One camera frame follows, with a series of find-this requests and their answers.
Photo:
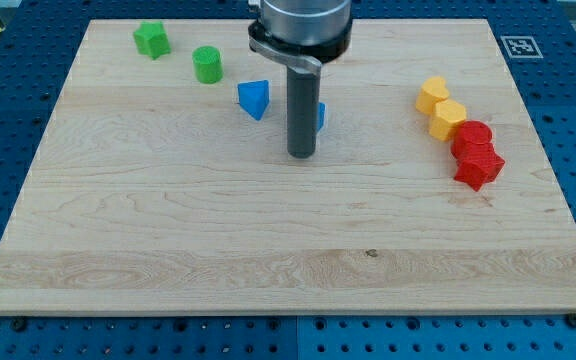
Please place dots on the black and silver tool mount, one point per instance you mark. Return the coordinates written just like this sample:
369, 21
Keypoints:
306, 59

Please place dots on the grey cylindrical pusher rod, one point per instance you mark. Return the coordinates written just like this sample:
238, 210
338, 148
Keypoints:
302, 112

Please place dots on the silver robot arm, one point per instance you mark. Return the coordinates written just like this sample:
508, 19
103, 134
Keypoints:
302, 35

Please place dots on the green star block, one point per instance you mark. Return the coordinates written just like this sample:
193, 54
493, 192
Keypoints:
151, 39

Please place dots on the red circle block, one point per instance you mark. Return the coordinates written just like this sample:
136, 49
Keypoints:
469, 134

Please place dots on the red star block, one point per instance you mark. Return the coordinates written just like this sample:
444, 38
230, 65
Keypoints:
478, 166

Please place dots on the blue block behind rod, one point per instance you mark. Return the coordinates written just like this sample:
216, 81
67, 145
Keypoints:
321, 116

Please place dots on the blue triangle block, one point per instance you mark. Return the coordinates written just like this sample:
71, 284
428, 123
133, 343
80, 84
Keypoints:
254, 97

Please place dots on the green cylinder block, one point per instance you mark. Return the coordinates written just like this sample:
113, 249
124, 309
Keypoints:
207, 64

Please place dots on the yellow heart block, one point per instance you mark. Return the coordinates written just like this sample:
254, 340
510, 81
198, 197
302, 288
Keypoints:
433, 90

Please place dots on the yellow hexagon block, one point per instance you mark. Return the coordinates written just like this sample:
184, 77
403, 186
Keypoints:
446, 118

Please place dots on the wooden board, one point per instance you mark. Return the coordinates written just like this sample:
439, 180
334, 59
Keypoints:
152, 194

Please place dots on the white fiducial marker tag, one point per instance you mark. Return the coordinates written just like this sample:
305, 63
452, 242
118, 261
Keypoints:
521, 47

